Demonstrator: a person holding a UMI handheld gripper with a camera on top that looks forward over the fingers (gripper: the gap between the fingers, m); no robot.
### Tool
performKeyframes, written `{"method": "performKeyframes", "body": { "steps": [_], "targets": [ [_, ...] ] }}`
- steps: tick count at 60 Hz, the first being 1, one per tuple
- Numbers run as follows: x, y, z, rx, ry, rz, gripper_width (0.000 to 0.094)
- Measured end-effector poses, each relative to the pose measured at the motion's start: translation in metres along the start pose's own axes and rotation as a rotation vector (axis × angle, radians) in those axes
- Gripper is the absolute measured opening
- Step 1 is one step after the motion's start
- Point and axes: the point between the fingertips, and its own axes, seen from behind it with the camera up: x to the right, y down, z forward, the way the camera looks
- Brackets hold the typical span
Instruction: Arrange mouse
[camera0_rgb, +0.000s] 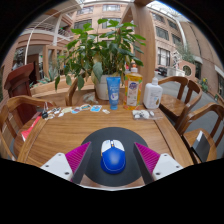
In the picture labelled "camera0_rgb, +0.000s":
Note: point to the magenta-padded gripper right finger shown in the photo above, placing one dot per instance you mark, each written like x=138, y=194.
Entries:
x=161, y=165

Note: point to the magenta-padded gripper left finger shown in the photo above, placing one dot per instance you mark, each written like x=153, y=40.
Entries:
x=60, y=165

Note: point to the blue and white computer mouse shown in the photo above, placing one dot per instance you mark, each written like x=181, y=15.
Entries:
x=113, y=160

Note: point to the black round mouse pad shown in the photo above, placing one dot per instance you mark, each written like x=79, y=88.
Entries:
x=115, y=133

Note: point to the wooden armchair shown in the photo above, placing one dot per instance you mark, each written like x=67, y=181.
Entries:
x=173, y=103
x=20, y=100
x=191, y=138
x=70, y=93

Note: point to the black notebook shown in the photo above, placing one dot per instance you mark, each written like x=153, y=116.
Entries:
x=201, y=146

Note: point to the red and white bag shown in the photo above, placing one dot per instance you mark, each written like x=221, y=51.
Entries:
x=30, y=130

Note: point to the bunch of keys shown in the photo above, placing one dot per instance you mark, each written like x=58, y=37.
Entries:
x=50, y=113

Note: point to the clear packet with white items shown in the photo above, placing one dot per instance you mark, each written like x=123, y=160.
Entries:
x=145, y=114

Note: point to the blue sticker card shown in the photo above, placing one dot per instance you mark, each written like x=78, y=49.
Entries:
x=96, y=108
x=85, y=107

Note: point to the white pump bottle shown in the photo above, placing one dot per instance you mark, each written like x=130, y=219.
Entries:
x=152, y=96

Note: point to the long wooden planter box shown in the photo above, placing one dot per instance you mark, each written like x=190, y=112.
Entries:
x=46, y=90

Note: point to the yellow liquid soap bottle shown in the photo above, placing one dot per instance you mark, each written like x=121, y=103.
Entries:
x=133, y=91

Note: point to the blue squeeze tube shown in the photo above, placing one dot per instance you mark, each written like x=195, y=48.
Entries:
x=113, y=91

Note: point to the spiky agave plant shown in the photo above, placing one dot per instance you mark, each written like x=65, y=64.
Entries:
x=50, y=76

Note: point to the white sculpture on plinth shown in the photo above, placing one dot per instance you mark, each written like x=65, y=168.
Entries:
x=176, y=68

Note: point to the dark bust statue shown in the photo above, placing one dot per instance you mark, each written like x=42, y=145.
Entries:
x=17, y=62

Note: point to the green plant in white pot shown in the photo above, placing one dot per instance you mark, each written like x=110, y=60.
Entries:
x=100, y=46

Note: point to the dark red wooden pedestal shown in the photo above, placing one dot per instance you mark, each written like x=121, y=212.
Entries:
x=18, y=83

